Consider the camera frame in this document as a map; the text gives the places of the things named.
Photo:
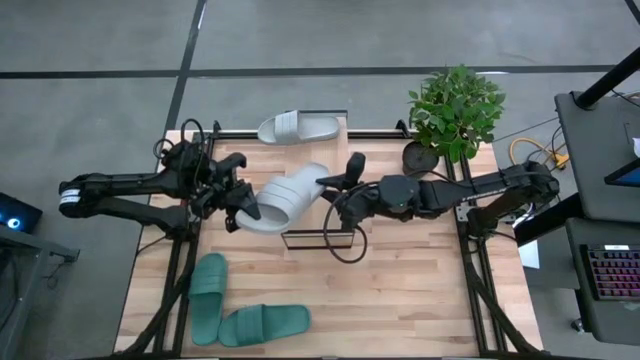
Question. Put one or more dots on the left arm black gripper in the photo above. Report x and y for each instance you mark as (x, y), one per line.
(220, 190)

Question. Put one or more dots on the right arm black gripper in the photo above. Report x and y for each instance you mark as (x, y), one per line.
(362, 200)

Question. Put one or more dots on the light grey rubber slide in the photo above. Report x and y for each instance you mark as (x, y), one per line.
(300, 127)
(285, 197)

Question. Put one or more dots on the teal green rubber slide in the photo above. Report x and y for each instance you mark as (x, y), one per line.
(265, 325)
(207, 300)

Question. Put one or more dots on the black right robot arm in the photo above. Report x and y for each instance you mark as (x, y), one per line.
(475, 192)

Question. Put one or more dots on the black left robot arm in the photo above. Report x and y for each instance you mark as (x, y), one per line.
(125, 182)

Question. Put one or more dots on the green potted plant black pot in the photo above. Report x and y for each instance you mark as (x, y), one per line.
(455, 115)

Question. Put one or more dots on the white paper sheet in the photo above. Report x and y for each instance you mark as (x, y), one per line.
(530, 255)

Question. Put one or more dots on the dark metal cart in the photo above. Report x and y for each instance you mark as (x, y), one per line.
(30, 245)

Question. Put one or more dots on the black device with blue light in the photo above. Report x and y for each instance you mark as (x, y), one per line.
(20, 212)

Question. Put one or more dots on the backlit computer keyboard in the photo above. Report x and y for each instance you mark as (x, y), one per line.
(615, 272)

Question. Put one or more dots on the blue lit tablet screen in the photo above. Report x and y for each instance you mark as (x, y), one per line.
(627, 176)

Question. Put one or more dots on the dark grey keyboard desk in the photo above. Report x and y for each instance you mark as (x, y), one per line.
(600, 320)

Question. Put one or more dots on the black aluminium rig frame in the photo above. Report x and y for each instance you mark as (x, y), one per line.
(375, 134)

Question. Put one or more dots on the black round post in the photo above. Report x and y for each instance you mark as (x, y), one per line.
(607, 77)

